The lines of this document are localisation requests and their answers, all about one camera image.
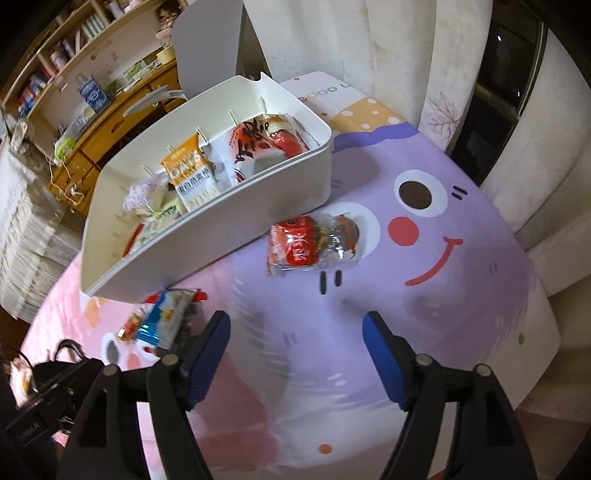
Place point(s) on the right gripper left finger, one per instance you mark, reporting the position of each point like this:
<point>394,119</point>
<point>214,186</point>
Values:
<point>201,358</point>

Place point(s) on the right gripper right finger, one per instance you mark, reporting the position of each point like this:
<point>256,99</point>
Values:
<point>392,356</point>

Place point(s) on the black cookie packet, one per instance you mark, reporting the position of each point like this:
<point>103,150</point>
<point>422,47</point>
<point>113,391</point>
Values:
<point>193,319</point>

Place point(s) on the blue snack packet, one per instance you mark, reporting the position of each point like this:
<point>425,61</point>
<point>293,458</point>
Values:
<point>162,323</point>

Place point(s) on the orange twist snack packet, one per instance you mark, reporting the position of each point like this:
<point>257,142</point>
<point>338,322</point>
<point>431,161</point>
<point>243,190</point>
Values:
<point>129,330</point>

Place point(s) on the red white cookies packet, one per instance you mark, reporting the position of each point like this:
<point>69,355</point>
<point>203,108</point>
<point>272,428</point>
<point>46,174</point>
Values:
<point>144,233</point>

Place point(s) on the green snack packet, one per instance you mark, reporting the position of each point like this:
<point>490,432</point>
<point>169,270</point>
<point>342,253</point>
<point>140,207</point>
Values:
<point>173,210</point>

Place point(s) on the small red snack packet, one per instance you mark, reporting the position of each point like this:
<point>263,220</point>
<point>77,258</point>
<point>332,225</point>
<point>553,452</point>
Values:
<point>293,244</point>

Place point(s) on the white purple bread packet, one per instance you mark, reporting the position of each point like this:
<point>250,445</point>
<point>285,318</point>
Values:
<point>146,197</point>

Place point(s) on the orange grey oats bar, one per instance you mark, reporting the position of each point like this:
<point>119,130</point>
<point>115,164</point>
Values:
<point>191,174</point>

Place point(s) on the large white red snack bag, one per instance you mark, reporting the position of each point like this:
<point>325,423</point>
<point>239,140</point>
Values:
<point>258,144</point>

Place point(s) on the black shoulder bag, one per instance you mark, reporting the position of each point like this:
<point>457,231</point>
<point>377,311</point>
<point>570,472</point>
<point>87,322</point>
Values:
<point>68,375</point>

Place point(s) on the pink bed quilt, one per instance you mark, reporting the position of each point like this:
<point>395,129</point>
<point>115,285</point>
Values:
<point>68,313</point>

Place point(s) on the cartoon printed tablecloth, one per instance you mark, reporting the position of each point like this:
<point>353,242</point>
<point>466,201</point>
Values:
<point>297,395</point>

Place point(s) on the white plastic storage bin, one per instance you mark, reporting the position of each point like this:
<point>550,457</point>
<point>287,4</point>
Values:
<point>220,223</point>

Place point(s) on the wooden desk with drawers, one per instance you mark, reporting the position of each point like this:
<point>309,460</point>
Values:
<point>74,181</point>

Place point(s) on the green tissue pack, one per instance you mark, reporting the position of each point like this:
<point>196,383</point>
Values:
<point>62,148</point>

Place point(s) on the blue gift bag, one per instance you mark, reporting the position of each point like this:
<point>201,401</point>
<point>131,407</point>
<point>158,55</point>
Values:
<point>92,93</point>

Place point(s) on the cream floral curtain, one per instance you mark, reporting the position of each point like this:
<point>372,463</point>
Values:
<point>421,60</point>

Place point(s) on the yellow mug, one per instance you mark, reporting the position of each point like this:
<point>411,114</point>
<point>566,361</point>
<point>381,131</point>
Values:
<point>166,55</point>

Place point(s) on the grey office chair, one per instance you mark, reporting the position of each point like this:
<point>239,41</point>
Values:
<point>212,41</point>

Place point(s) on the wooden bookshelf with books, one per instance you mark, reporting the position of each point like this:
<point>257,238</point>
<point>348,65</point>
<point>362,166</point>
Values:
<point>101,41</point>

